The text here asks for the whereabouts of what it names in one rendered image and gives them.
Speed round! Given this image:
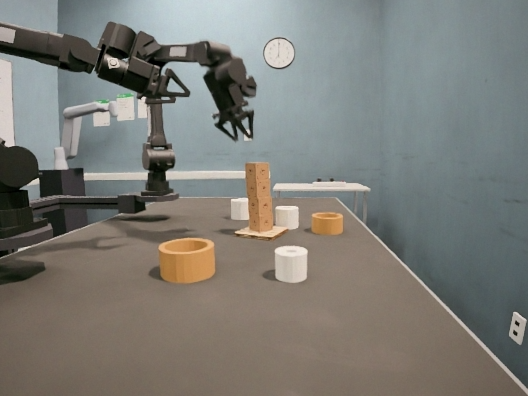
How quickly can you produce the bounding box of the small square wooden pallet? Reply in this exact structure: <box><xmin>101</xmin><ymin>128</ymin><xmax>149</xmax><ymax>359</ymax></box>
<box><xmin>235</xmin><ymin>226</ymin><xmax>288</xmax><ymax>241</ymax></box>

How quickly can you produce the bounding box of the orange-brown open cup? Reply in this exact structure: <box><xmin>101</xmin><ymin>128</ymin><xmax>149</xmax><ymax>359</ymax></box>
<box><xmin>312</xmin><ymin>213</ymin><xmax>343</xmax><ymax>235</ymax></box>

